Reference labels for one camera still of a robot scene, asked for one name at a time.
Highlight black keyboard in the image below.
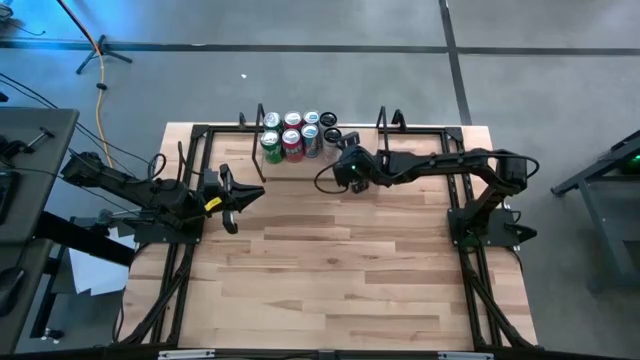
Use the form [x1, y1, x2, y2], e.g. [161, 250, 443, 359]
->
[0, 169, 17, 226]

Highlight black floor cable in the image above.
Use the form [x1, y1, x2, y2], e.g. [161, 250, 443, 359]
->
[0, 73, 154, 169]

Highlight silver metal bracket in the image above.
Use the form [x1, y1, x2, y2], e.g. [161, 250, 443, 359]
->
[157, 349, 216, 360]
[437, 351, 496, 360]

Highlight black tripod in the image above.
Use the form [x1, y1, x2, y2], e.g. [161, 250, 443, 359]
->
[74, 33, 135, 76]

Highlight yellow cable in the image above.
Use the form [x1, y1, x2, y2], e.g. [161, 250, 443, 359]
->
[54, 0, 115, 169]

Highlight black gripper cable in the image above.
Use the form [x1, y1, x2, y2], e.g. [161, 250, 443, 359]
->
[313, 160, 351, 196]

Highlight dark grey metal cart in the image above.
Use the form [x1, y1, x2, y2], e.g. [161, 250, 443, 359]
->
[549, 128, 640, 294]

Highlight black computer mouse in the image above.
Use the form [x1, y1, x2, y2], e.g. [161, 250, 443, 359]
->
[0, 267, 26, 319]

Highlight black desk clamp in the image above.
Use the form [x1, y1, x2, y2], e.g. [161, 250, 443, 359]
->
[0, 127, 56, 156]

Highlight orange red Fanta can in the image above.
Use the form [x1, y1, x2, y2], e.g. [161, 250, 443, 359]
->
[283, 110, 305, 132]
[280, 128, 305, 164]

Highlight black metal rack frame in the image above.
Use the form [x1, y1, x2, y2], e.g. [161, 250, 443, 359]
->
[252, 103, 392, 185]

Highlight black metal rig frame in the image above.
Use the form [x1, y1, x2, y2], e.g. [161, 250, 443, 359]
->
[117, 123, 539, 351]

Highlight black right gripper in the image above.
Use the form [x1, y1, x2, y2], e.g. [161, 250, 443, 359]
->
[332, 130, 390, 196]

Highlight green Sprite can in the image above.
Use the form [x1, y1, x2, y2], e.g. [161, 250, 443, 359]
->
[259, 130, 285, 165]
[262, 111, 285, 135]

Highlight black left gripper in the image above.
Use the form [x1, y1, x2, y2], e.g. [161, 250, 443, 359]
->
[199, 163, 266, 235]

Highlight grey desk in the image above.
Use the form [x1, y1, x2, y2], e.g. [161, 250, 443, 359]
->
[0, 107, 81, 351]

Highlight white paper sheets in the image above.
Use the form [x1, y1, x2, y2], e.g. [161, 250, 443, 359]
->
[67, 224, 132, 297]

